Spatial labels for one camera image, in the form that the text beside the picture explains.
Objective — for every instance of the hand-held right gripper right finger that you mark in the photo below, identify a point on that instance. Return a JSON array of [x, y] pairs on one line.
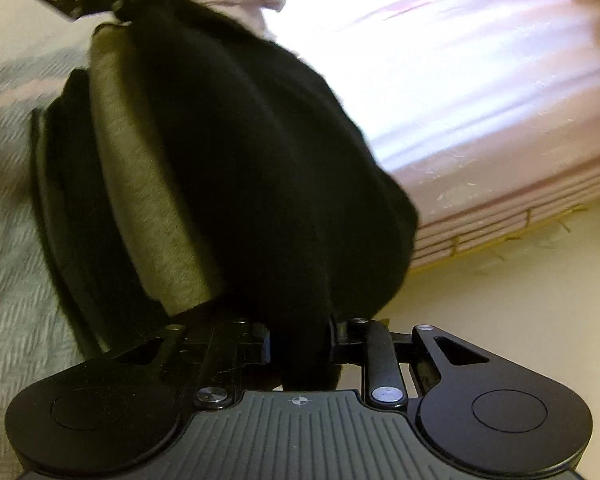
[[340, 345]]

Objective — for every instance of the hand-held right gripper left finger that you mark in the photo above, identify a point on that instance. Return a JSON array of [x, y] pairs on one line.
[[257, 347]]

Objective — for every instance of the black garment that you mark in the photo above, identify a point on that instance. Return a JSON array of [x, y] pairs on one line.
[[280, 160]]

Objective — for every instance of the pink curtain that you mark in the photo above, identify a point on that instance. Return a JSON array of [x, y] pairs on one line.
[[480, 110]]

